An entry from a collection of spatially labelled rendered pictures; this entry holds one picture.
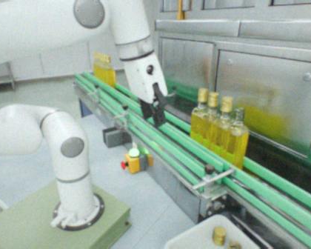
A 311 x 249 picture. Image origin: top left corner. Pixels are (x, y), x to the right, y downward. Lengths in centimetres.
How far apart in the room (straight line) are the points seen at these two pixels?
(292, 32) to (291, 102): 20
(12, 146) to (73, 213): 28
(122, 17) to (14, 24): 17
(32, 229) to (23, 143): 31
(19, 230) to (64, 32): 60
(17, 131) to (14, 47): 22
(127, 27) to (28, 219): 63
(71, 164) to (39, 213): 26
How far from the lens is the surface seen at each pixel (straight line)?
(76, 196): 70
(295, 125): 80
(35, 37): 38
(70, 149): 59
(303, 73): 77
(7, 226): 84
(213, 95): 79
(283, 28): 80
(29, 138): 58
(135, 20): 45
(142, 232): 83
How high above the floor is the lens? 139
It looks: 24 degrees down
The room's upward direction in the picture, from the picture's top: straight up
